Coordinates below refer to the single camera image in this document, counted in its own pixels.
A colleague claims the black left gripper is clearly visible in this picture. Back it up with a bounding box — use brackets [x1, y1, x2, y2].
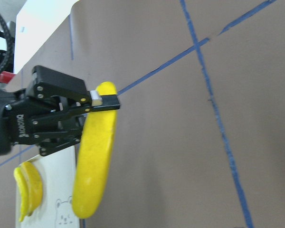
[0, 66, 121, 156]

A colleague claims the yellow banana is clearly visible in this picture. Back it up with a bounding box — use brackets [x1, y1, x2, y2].
[72, 81, 118, 219]
[13, 167, 29, 222]
[20, 161, 43, 216]

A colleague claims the white rectangular bear tray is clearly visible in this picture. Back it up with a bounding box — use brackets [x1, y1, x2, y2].
[15, 146, 80, 228]

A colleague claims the black left camera cable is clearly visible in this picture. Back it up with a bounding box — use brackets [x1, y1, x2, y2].
[0, 5, 16, 80]

